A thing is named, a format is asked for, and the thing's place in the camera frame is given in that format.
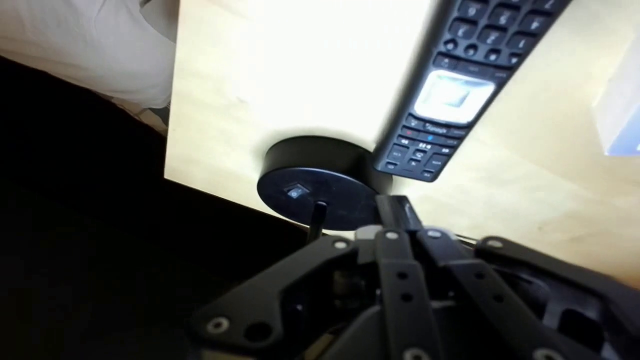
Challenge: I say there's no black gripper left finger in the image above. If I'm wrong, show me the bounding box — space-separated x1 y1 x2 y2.
375 195 444 360

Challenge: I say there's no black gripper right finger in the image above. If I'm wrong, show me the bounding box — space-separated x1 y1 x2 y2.
418 227 569 360

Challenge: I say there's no black remote control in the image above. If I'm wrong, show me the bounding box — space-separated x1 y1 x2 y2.
375 0 573 181

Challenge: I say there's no white shade table lamp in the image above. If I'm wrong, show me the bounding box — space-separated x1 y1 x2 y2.
257 135 392 236

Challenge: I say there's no light wooden table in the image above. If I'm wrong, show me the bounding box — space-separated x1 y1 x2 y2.
164 0 640 283

